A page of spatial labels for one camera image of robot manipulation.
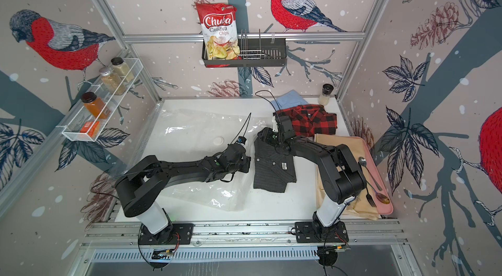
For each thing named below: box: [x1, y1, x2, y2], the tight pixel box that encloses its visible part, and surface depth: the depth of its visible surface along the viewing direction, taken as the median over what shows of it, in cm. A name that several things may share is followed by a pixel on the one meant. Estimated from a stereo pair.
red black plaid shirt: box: [273, 103, 338, 138], surface depth 108 cm
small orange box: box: [79, 120, 101, 138], surface depth 68 cm
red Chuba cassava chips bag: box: [196, 2, 242, 61], surface depth 84 cm
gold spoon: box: [366, 180, 391, 205], surface depth 82 cm
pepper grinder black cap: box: [321, 83, 335, 97], surface depth 113 cm
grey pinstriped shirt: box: [253, 127, 297, 193], surface depth 89 cm
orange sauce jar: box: [81, 91, 111, 120], surface depth 69 cm
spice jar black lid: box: [110, 56, 135, 84], surface depth 82 cm
